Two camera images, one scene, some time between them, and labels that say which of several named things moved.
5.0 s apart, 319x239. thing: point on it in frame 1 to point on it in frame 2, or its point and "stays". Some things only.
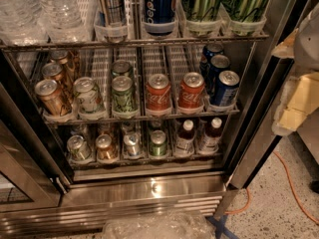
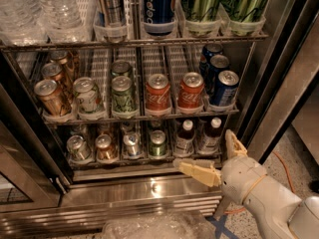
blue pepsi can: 225,91 stays
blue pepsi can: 209,51 stays
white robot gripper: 307,45 to 239,179
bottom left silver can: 78,147 stays
